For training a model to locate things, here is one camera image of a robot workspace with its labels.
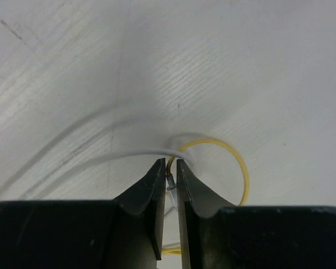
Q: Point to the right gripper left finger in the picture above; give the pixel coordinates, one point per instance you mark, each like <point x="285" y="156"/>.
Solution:
<point x="142" y="206"/>

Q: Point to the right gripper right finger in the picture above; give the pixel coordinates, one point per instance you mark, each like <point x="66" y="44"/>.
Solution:
<point x="200" y="233"/>

